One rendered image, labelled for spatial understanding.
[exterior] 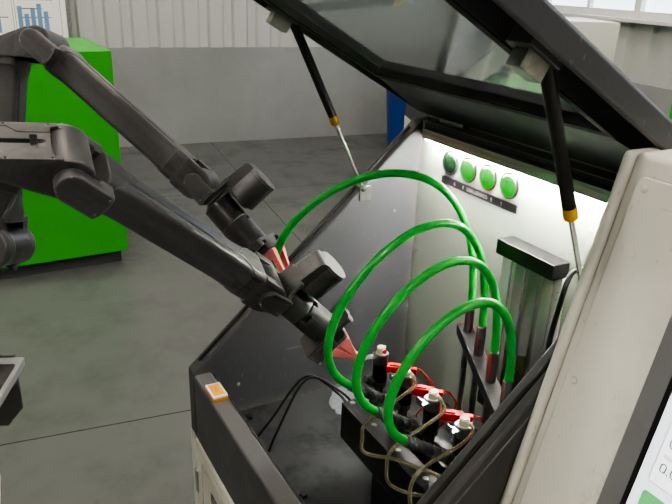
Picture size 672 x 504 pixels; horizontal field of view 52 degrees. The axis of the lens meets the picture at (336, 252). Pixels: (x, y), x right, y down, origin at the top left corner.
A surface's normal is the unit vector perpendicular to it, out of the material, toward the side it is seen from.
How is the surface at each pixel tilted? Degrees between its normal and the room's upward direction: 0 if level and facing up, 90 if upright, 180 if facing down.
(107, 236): 90
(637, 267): 76
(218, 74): 90
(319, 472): 0
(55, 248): 90
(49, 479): 0
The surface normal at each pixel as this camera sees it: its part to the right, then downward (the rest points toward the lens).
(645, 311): -0.84, -0.07
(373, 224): 0.48, 0.34
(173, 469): 0.04, -0.93
